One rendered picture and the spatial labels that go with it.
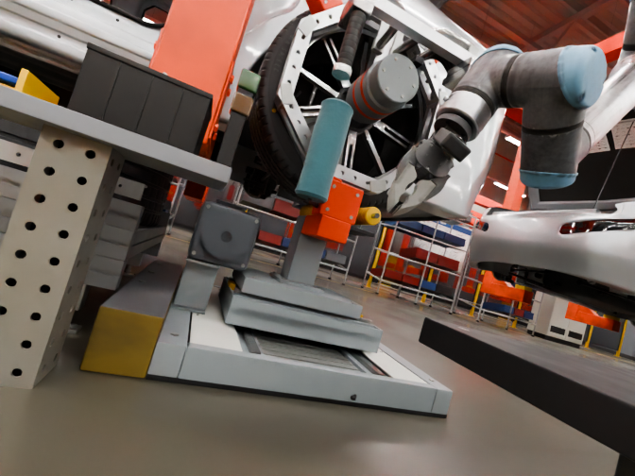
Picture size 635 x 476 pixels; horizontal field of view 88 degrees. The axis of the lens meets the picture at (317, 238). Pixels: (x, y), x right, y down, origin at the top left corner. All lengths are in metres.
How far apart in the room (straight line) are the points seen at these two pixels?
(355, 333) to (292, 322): 0.22
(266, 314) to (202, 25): 0.74
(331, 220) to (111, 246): 0.57
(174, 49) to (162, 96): 0.27
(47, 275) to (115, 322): 0.16
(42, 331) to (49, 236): 0.16
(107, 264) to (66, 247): 0.27
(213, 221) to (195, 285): 0.21
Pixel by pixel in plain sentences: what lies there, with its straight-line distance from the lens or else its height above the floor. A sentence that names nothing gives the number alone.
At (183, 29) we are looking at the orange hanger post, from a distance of 0.94.
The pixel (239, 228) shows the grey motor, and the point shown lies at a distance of 0.99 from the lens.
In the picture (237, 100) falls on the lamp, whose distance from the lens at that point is 0.73.
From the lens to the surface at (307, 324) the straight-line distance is 1.02.
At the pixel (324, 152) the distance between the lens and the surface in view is 0.85.
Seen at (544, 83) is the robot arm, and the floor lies 0.70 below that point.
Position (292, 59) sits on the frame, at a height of 0.84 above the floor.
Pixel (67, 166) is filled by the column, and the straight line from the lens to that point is 0.69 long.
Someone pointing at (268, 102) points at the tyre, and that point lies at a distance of 1.07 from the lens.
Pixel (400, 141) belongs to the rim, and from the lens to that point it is 1.25.
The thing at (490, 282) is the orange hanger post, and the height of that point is 0.68.
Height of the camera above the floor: 0.34
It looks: 3 degrees up
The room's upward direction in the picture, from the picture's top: 16 degrees clockwise
